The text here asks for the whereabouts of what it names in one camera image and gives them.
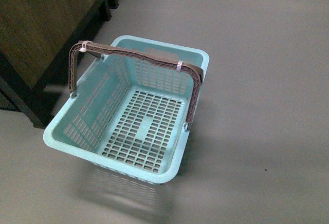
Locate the white zip tie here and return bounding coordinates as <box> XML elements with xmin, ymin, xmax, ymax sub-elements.
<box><xmin>176</xmin><ymin>61</ymin><xmax>183</xmax><ymax>72</ymax></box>

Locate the white clip on handle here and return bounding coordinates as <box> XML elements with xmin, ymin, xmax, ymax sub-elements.
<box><xmin>79</xmin><ymin>41</ymin><xmax>91</xmax><ymax>53</ymax></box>

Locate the brown basket handle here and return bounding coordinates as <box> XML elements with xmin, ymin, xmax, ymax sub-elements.
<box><xmin>68</xmin><ymin>41</ymin><xmax>204</xmax><ymax>125</ymax></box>

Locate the light blue plastic basket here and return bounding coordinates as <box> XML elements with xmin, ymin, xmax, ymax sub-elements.
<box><xmin>43</xmin><ymin>35</ymin><xmax>209</xmax><ymax>184</ymax></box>

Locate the dark wooden cabinet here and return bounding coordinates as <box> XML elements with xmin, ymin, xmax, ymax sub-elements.
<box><xmin>1</xmin><ymin>0</ymin><xmax>118</xmax><ymax>128</ymax></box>

